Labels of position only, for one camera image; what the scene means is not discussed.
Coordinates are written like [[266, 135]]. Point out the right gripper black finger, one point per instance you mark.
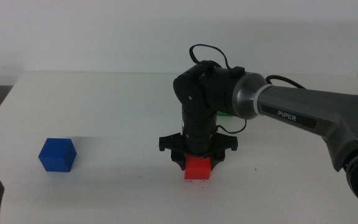
[[217, 160], [179, 160]]

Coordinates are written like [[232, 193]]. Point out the red cube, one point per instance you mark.
[[197, 169]]

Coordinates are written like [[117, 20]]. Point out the green cube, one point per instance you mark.
[[225, 114]]

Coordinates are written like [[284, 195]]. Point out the blue cube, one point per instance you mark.
[[56, 155]]

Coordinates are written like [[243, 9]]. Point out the right black grey Piper arm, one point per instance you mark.
[[291, 105]]

